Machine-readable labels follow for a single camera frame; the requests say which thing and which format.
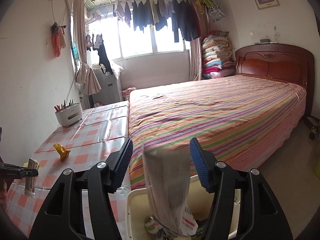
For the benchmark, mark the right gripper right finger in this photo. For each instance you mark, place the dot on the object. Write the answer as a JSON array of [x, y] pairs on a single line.
[[260, 215]]

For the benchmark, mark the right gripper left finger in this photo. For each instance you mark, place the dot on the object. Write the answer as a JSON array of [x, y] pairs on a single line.
[[61, 214]]

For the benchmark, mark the white tube bottle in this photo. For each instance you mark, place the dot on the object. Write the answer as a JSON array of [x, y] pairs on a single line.
[[30, 181]]

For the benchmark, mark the yellow wrapper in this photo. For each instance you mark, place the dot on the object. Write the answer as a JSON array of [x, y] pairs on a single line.
[[62, 151]]

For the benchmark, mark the newspaper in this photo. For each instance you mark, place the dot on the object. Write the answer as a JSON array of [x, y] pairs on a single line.
[[167, 178]]

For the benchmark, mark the white medicine box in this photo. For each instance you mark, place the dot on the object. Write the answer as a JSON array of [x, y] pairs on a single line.
[[188, 225]]

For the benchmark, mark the green snack bag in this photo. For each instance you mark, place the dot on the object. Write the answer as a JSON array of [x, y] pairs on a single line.
[[152, 226]]

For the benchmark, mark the cream plastic trash bin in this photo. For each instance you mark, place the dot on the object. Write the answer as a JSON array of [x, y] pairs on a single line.
[[138, 211]]

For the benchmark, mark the checkered plastic tablecloth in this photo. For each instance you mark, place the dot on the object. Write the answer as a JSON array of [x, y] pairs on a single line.
[[101, 131]]

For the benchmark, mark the white round utensil holder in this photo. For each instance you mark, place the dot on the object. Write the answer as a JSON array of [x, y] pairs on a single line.
[[68, 114]]

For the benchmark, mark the striped bed cover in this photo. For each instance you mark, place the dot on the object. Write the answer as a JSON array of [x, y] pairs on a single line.
[[242, 120]]

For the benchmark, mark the left striped curtain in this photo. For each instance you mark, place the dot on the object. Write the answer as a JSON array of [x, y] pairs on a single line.
[[85, 75]]

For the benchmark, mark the striped curtain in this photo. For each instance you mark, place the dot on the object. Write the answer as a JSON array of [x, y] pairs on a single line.
[[85, 75], [195, 55]]

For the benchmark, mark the white air cooler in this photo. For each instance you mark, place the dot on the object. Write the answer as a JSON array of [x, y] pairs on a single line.
[[110, 88]]

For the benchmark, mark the pink cloth on hook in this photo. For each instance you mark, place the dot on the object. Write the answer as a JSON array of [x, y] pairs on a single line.
[[58, 39]]

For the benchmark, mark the pink item on floor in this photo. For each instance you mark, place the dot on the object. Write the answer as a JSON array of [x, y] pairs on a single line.
[[126, 92]]

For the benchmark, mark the black garment on cooler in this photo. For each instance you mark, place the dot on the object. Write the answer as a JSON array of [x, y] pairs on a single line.
[[103, 60]]

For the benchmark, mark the wooden headboard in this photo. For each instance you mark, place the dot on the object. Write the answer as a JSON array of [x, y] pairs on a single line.
[[279, 62]]

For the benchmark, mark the stack of folded quilts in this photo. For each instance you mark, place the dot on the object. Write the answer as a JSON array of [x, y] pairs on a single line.
[[217, 56]]

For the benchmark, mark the right striped curtain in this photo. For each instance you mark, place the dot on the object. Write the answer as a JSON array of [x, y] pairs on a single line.
[[195, 55]]

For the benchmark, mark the hanging dark clothes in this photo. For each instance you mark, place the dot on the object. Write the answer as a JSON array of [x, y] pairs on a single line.
[[184, 16]]

